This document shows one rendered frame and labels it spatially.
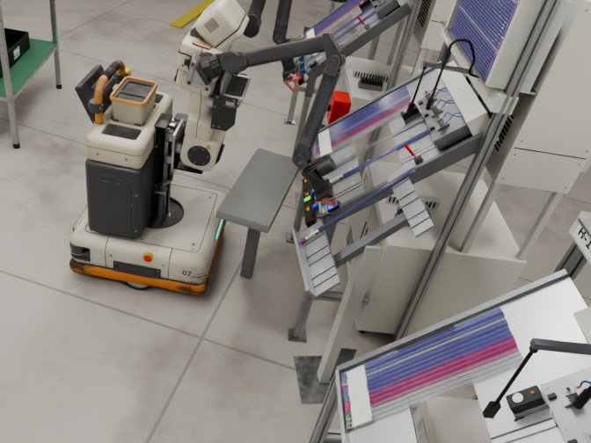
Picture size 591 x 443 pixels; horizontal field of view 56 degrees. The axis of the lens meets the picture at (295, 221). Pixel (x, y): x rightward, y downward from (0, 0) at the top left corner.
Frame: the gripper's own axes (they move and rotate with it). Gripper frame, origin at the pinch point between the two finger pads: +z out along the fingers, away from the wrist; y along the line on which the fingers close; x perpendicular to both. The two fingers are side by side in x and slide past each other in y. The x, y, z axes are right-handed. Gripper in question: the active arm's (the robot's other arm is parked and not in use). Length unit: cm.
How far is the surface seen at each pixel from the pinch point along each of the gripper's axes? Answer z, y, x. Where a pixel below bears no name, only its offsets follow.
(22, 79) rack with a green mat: -92, 153, 157
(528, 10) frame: -31, -1, -91
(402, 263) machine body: 46.2, 2.2, -7.9
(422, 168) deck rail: 5.7, 1.4, -37.0
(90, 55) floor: -64, 283, 175
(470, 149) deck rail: 9, 1, -56
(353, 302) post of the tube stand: 27.5, -27.0, 10.3
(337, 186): 4.7, 18.2, -0.6
